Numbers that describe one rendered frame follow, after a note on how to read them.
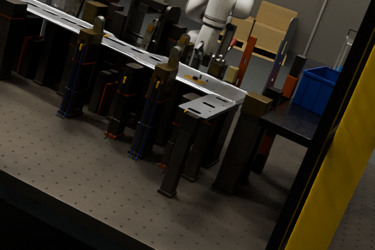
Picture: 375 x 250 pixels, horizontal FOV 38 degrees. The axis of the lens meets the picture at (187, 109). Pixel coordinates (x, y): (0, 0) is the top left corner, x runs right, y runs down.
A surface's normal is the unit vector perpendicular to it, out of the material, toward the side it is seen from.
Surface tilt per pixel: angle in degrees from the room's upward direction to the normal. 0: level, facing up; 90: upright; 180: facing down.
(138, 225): 0
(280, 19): 90
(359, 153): 90
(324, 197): 90
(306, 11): 90
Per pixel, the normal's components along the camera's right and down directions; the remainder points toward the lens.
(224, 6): 0.04, 0.41
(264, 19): -0.22, 0.25
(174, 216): 0.31, -0.90
